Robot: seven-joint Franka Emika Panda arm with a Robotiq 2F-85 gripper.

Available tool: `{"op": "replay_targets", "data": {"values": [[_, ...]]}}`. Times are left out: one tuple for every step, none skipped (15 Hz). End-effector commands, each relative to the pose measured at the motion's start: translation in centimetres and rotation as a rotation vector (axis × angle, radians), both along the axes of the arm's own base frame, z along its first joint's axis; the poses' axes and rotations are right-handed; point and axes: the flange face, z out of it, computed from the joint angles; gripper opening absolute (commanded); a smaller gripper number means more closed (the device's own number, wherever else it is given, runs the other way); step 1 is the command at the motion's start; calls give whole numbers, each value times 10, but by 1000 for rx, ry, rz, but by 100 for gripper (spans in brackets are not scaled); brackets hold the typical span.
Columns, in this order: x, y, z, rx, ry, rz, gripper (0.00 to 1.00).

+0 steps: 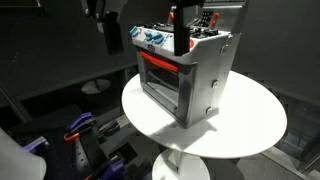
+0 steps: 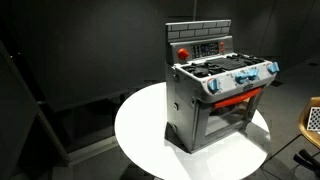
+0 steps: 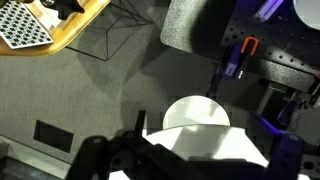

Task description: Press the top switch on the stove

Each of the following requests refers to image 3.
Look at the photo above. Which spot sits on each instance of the black object on chair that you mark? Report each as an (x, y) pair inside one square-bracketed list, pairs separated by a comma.
[(68, 7)]

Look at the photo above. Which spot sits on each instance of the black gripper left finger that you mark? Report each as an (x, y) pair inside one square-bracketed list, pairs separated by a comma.
[(89, 156)]

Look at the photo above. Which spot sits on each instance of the grey textured board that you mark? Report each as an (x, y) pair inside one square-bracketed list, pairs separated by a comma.
[(186, 26)]

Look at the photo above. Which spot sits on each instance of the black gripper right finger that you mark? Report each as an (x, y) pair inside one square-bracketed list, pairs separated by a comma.
[(286, 156)]

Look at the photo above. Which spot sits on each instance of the checkered calibration board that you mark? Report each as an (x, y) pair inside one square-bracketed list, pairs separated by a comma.
[(21, 26)]

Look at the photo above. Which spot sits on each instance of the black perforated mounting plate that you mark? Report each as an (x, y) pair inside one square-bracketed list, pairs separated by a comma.
[(283, 43)]

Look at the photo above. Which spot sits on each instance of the light partition base strip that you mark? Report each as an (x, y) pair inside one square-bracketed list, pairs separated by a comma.
[(30, 156)]

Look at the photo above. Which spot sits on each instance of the black floor outlet plate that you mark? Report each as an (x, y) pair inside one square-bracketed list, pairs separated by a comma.
[(53, 136)]

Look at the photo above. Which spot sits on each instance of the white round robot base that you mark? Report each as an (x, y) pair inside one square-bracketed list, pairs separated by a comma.
[(308, 11)]

